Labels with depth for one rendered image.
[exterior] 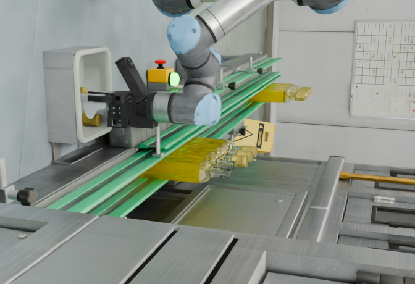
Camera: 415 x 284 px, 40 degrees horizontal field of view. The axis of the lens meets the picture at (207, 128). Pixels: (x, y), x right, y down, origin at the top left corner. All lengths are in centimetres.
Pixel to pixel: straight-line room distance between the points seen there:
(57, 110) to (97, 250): 88
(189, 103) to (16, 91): 39
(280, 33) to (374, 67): 125
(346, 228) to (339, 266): 106
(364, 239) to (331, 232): 9
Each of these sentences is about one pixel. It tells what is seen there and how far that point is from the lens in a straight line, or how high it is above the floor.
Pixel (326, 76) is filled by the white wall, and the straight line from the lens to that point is 744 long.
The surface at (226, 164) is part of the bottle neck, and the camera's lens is 158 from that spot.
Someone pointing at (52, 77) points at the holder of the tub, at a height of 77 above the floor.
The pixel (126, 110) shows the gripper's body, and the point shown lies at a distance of 137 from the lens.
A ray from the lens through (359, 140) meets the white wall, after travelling 756.
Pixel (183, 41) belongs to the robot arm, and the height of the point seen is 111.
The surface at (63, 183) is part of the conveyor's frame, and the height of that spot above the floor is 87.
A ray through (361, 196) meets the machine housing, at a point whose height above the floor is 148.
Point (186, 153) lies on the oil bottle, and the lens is 161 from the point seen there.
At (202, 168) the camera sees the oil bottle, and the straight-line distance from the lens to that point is 152.
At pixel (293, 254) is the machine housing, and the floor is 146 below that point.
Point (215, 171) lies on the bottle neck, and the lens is 153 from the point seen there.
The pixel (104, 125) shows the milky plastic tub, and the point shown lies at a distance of 153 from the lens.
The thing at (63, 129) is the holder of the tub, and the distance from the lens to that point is 141.
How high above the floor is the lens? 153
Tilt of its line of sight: 17 degrees down
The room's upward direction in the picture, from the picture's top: 94 degrees clockwise
